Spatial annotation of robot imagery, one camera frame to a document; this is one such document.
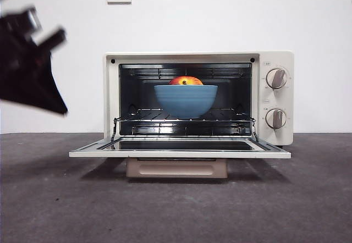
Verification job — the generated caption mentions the blue ribbed bowl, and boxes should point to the blue ribbed bowl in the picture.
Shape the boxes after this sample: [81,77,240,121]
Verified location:
[153,84,219,119]

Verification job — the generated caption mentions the red yellow apple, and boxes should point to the red yellow apple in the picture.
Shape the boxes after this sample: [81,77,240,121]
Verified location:
[168,75,205,86]

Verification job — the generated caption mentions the oven door with beige handle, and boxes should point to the oven door with beige handle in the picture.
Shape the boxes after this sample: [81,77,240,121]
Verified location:
[68,137,292,179]

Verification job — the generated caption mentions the oven temperature knob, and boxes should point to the oven temperature knob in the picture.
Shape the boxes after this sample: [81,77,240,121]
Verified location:
[266,68,289,90]

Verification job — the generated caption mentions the oven timer knob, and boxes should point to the oven timer knob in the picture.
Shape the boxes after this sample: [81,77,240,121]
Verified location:
[264,108,287,130]

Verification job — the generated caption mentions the cream Toshiba toaster oven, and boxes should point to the cream Toshiba toaster oven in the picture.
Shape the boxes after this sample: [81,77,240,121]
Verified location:
[68,50,295,179]

